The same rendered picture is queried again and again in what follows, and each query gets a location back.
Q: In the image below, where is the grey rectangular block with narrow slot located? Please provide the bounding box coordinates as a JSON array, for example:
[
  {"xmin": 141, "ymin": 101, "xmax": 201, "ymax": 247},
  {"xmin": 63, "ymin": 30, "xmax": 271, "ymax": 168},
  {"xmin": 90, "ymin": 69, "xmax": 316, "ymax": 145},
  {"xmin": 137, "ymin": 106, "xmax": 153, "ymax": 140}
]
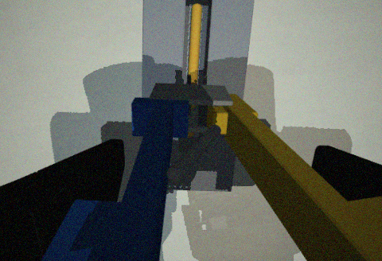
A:
[{"xmin": 142, "ymin": 0, "xmax": 254, "ymax": 192}]

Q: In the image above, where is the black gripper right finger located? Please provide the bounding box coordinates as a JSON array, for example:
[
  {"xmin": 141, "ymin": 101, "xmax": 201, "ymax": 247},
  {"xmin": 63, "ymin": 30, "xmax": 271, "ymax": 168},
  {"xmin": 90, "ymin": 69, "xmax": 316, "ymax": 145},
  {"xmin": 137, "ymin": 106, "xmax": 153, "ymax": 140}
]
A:
[{"xmin": 312, "ymin": 146, "xmax": 382, "ymax": 201}]

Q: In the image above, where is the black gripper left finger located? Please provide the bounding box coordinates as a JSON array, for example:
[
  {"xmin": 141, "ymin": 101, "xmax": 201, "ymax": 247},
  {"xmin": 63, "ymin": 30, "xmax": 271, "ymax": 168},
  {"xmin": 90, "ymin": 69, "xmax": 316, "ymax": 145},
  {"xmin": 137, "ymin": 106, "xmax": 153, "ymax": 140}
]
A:
[{"xmin": 0, "ymin": 139, "xmax": 125, "ymax": 261}]

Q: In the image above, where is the orange rod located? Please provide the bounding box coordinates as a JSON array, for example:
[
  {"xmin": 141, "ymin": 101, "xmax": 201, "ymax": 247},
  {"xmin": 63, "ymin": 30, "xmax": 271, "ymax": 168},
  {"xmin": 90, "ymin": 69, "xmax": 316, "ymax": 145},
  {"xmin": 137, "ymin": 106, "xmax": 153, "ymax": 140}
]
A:
[{"xmin": 188, "ymin": 4, "xmax": 203, "ymax": 85}]

